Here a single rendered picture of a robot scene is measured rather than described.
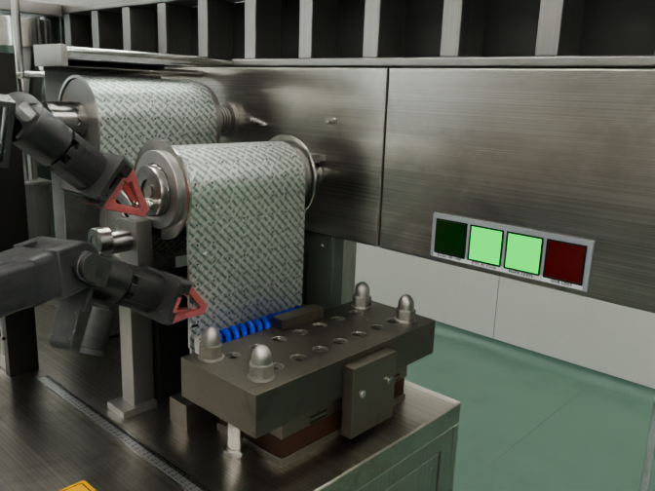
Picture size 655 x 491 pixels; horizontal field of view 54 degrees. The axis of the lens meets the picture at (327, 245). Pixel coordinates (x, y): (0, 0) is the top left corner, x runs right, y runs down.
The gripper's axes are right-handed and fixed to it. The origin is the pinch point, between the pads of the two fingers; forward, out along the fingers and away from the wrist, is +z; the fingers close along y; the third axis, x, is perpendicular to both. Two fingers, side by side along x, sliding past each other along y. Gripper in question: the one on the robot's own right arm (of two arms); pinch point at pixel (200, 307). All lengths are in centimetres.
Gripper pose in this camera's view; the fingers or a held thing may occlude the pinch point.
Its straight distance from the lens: 97.4
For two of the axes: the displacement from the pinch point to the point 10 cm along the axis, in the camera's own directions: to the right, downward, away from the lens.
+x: 3.4, -9.3, 1.0
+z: 5.9, 3.0, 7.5
